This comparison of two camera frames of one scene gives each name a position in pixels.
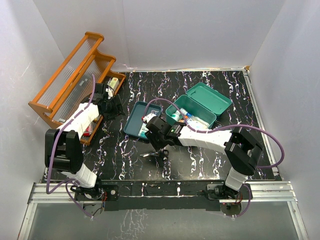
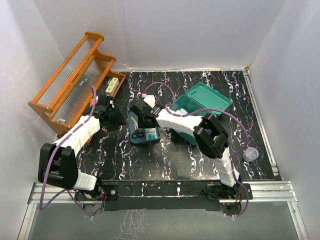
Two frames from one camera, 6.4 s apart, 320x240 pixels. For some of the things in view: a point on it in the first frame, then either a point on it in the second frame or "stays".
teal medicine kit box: (203, 103) stays
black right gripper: (151, 136) to (142, 125)
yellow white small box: (114, 83) stays
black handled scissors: (163, 153) to (136, 133)
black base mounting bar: (191, 196) stays
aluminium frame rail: (276, 191) stays
